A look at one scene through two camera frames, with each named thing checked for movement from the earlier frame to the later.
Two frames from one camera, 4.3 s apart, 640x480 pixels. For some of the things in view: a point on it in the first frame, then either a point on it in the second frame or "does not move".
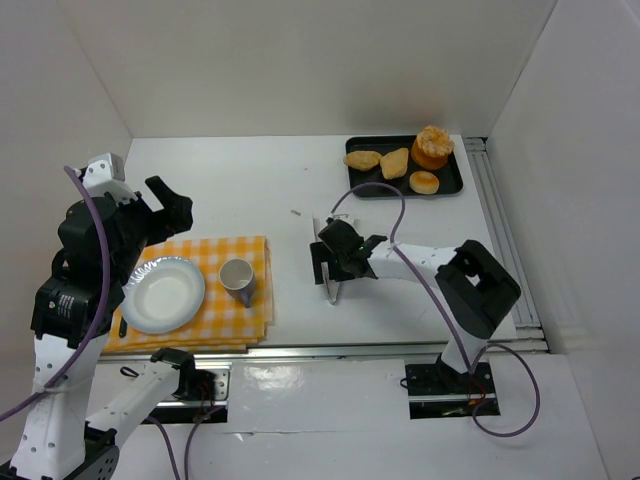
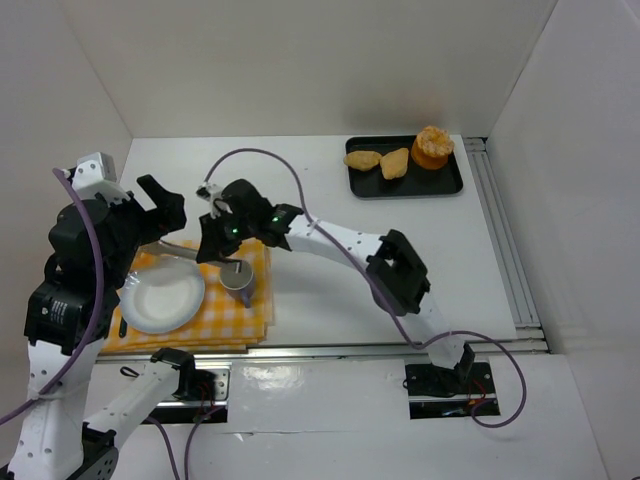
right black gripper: x=329 y=263 to x=214 y=239
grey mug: x=238 y=279 does not move
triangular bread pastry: x=394 y=163 does not move
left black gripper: x=157 y=215 does not move
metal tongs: x=324 y=265 to x=159 y=247
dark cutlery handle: x=122 y=327 does not move
